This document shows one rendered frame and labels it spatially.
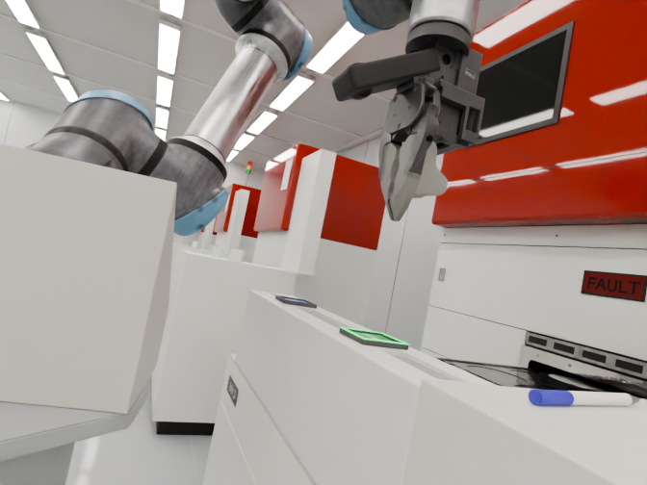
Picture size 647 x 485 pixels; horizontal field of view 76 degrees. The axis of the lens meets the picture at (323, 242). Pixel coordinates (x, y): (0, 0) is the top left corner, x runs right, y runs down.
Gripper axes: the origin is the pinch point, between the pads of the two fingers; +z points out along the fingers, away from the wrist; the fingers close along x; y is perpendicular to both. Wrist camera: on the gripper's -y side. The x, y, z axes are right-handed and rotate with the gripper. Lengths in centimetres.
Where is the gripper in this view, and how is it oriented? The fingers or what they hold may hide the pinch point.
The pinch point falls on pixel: (391, 208)
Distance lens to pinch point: 46.1
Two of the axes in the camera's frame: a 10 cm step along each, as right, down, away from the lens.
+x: -3.8, -0.2, 9.2
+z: -1.9, 9.8, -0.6
